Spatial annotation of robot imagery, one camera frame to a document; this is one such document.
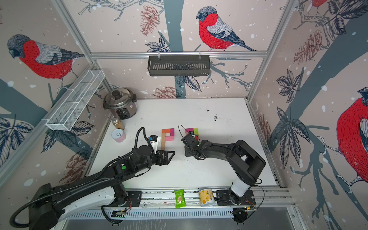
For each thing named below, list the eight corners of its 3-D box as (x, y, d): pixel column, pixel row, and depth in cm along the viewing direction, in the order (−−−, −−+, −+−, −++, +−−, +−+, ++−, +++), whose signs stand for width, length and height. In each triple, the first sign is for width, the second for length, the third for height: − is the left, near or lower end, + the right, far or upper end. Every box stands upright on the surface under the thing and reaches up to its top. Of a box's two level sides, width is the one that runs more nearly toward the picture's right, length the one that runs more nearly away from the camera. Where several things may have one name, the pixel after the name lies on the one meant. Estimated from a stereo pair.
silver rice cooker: (115, 125, 106) (102, 107, 90) (114, 111, 116) (101, 91, 99) (141, 117, 111) (133, 98, 95) (138, 104, 121) (130, 84, 104)
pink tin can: (113, 142, 98) (109, 138, 93) (116, 133, 102) (113, 129, 98) (124, 142, 98) (121, 138, 93) (127, 133, 102) (124, 129, 98)
